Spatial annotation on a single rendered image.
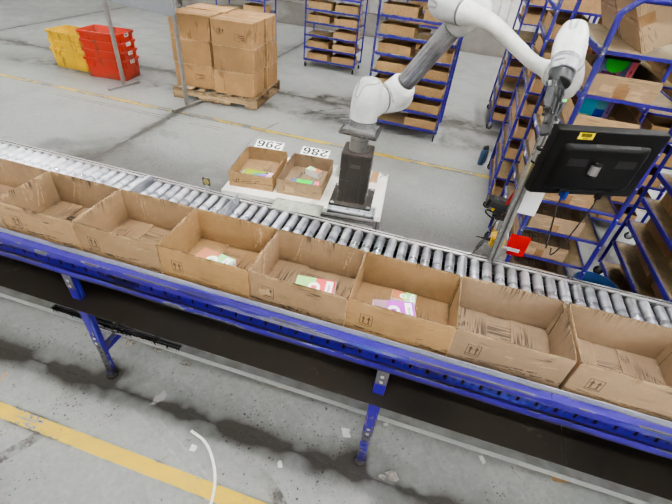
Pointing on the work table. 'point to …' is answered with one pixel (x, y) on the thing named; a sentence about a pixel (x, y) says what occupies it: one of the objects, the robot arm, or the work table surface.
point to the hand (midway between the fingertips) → (547, 125)
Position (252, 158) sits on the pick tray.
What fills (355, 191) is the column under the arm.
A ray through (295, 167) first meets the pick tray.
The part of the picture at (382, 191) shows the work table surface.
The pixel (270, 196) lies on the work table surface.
